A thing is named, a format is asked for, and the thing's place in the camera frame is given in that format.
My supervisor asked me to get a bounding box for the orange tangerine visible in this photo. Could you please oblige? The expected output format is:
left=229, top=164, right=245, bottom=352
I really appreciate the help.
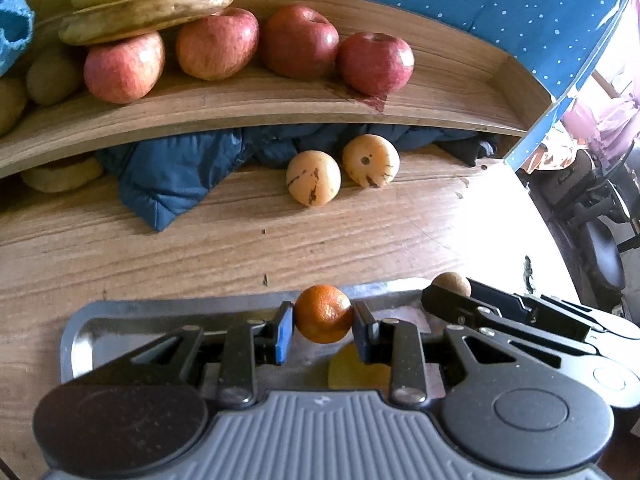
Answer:
left=293, top=284, right=354, bottom=345

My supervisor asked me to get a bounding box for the black office chair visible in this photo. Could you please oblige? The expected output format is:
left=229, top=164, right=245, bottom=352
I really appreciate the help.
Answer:
left=520, top=150, right=640, bottom=312

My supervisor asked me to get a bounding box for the pink cloth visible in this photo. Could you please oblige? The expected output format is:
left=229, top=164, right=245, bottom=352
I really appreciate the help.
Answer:
left=560, top=89, right=640, bottom=162

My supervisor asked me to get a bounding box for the brown-spotted yellow banana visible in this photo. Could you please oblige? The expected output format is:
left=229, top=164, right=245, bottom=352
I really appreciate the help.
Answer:
left=58, top=0, right=235, bottom=46

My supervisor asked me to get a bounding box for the red apple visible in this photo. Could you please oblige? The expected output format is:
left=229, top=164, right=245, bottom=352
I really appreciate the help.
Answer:
left=336, top=31, right=415, bottom=96
left=83, top=31, right=166, bottom=105
left=175, top=7, right=260, bottom=81
left=260, top=4, right=340, bottom=80

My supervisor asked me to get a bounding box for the dark blue jacket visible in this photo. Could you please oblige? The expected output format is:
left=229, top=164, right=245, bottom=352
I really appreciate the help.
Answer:
left=97, top=122, right=502, bottom=234

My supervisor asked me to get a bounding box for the striped yellow pepino melon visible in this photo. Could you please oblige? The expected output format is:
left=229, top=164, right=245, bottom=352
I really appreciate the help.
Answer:
left=286, top=150, right=342, bottom=208
left=342, top=134, right=400, bottom=190

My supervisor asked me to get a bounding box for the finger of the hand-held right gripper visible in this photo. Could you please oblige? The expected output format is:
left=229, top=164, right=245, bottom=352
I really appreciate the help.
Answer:
left=467, top=279, right=532, bottom=313
left=421, top=285, right=507, bottom=334

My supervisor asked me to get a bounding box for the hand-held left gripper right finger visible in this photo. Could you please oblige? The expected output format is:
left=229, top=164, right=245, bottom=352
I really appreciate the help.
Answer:
left=351, top=300, right=565, bottom=409

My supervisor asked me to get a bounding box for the small brown round fruit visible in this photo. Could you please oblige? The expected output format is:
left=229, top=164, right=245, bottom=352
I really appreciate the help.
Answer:
left=431, top=272, right=472, bottom=299

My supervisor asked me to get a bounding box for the yellow lemon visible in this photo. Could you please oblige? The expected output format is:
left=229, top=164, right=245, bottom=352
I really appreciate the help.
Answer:
left=327, top=342, right=394, bottom=392

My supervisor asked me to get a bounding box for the metal tray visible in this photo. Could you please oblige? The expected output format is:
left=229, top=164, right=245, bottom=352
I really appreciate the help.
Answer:
left=60, top=277, right=451, bottom=397

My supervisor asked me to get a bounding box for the curved wooden shelf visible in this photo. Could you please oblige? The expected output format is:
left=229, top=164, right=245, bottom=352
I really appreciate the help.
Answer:
left=0, top=0, right=554, bottom=181

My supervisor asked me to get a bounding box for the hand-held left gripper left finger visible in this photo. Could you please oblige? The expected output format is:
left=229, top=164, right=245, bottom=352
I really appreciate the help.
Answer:
left=130, top=301, right=296, bottom=409

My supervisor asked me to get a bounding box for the blue knitted cloth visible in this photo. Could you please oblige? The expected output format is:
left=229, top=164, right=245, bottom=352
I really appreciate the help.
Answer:
left=0, top=0, right=36, bottom=77

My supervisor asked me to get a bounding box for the tan round flat object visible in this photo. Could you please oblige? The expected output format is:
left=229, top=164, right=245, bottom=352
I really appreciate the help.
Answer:
left=20, top=155, right=105, bottom=195

